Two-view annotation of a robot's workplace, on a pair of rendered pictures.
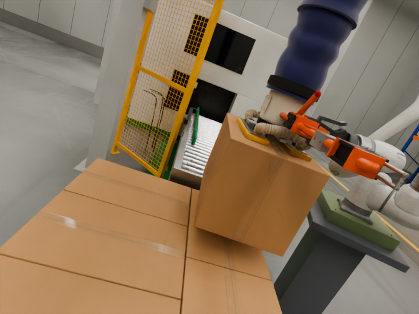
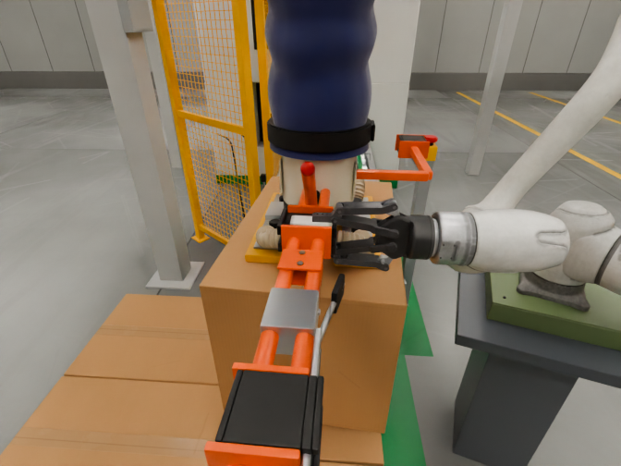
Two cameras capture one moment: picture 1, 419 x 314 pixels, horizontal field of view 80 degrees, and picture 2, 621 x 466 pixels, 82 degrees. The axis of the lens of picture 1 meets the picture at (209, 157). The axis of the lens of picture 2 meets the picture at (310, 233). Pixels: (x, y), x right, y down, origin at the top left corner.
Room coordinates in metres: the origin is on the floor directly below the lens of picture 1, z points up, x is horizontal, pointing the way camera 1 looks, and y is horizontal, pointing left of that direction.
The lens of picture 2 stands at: (0.39, -0.38, 1.51)
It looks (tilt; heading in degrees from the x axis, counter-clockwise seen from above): 31 degrees down; 13
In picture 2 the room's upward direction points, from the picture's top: straight up
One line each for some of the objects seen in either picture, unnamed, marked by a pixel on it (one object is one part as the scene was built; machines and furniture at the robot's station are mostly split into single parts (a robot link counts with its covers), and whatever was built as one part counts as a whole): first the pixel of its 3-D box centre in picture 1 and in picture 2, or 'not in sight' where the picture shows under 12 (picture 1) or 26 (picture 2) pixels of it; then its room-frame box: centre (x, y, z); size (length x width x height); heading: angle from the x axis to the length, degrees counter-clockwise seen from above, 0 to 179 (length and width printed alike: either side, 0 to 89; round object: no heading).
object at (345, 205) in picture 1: (355, 206); (553, 275); (1.42, -0.91, 0.84); 0.22 x 0.18 x 0.06; 164
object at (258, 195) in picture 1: (250, 172); (318, 282); (1.19, -0.22, 0.87); 0.60 x 0.40 x 0.40; 5
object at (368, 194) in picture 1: (370, 189); (574, 239); (1.40, -0.92, 0.98); 0.18 x 0.16 x 0.22; 51
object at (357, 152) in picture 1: (353, 157); (263, 422); (0.57, -0.30, 1.21); 0.08 x 0.07 x 0.05; 8
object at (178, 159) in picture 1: (184, 134); not in sight; (2.64, 0.35, 0.50); 2.31 x 0.05 x 0.19; 9
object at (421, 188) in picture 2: not in sight; (413, 233); (2.18, -0.56, 0.50); 0.07 x 0.07 x 1.00; 9
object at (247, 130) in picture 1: (252, 127); (280, 216); (1.15, -0.13, 1.09); 0.34 x 0.10 x 0.05; 8
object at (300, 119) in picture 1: (300, 124); (308, 230); (0.91, -0.26, 1.20); 0.10 x 0.08 x 0.06; 98
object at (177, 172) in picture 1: (222, 187); not in sight; (1.54, -0.16, 0.58); 0.70 x 0.03 x 0.06; 99
